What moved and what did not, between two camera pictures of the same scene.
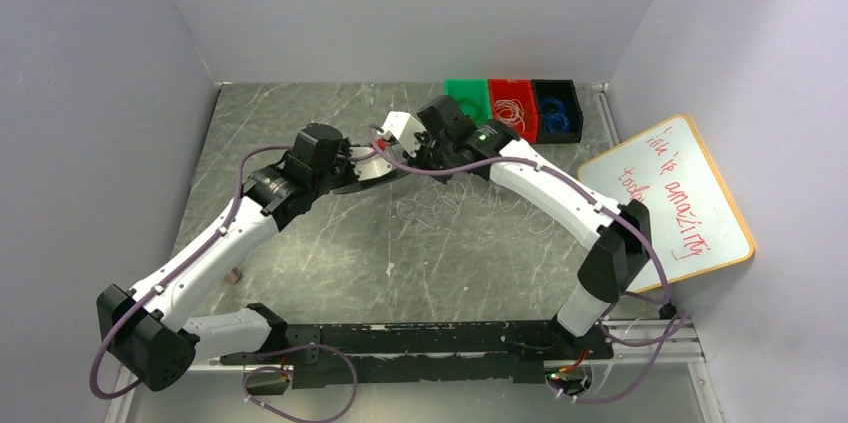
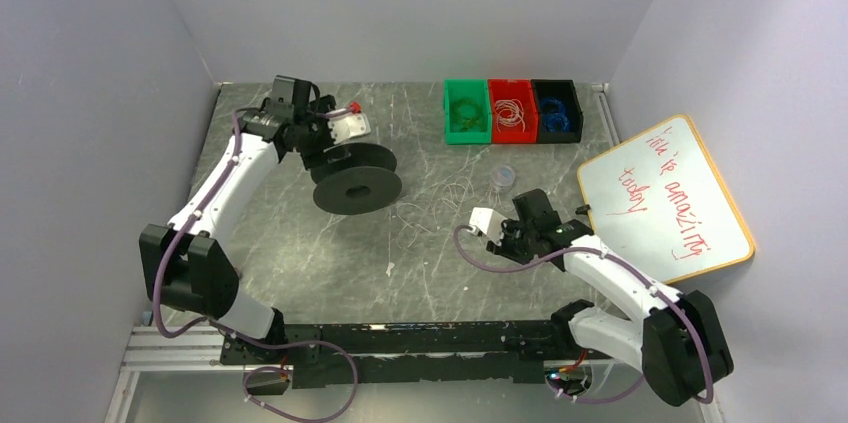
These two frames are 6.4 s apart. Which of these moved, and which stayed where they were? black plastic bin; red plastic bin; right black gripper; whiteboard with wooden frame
Moved: right black gripper
Stayed: red plastic bin; whiteboard with wooden frame; black plastic bin
